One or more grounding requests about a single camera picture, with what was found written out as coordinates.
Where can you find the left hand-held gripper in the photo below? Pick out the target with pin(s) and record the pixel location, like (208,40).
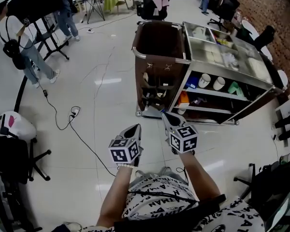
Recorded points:
(120,153)

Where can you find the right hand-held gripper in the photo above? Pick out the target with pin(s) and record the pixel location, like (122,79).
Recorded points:
(183,139)

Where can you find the dark blue small box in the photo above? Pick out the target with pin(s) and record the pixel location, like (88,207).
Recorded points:
(162,110)

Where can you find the beige paper packet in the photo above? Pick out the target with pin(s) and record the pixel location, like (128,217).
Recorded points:
(160,95)

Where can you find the brown pocket organizer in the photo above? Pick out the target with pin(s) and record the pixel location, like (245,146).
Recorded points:
(157,76)

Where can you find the white slim box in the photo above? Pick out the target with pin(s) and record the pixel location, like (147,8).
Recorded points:
(146,76)

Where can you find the person's left forearm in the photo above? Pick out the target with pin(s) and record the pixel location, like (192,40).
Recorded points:
(116,194)

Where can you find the person's right forearm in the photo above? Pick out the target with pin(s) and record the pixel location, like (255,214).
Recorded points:
(198,178)

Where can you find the metal shelf cabinet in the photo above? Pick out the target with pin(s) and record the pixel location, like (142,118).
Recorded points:
(207,54)

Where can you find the brown laundry bag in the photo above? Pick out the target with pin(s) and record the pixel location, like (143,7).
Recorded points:
(159,40)

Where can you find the orange box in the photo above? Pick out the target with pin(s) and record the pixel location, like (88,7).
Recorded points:
(183,98)

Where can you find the blue plastic packet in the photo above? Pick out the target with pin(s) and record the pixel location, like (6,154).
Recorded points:
(192,82)

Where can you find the white cup dark stripes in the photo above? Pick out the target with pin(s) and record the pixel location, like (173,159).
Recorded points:
(204,81)

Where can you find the metal snap hook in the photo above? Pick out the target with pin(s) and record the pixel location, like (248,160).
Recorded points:
(149,65)
(168,66)

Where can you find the plain white cup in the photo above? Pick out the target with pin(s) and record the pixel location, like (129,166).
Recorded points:
(218,84)

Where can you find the green cup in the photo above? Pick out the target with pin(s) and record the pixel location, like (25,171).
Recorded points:
(233,88)

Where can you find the pale green flat packet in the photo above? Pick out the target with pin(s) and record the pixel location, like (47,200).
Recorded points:
(241,94)

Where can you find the white printed shirt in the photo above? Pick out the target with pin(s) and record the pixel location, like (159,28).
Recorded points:
(159,209)

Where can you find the white crumpled cloth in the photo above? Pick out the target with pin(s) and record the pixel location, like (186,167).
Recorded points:
(230,58)

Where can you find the white folded towels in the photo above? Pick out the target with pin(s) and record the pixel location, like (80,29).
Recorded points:
(203,34)

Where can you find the colourful small packets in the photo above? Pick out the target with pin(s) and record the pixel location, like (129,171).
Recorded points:
(223,40)

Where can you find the black swivel chair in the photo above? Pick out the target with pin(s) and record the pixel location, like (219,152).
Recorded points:
(268,182)

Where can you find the white power strip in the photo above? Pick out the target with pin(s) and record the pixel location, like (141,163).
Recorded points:
(90,30)

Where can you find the white round-back chair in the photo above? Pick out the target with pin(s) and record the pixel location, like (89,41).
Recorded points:
(267,53)
(250,30)
(283,78)

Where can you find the black high-back office chair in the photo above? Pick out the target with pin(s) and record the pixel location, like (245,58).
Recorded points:
(147,6)

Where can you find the black slim chair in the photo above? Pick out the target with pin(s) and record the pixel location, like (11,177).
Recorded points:
(265,36)

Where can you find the black padded office chair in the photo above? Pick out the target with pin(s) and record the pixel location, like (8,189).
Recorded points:
(228,8)

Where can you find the black mesh office chair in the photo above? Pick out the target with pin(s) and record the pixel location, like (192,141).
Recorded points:
(7,153)

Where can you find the black wheeled screen stand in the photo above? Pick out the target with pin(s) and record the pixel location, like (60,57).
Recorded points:
(47,35)

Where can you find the black display screen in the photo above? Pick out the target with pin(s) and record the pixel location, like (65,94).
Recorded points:
(31,1)

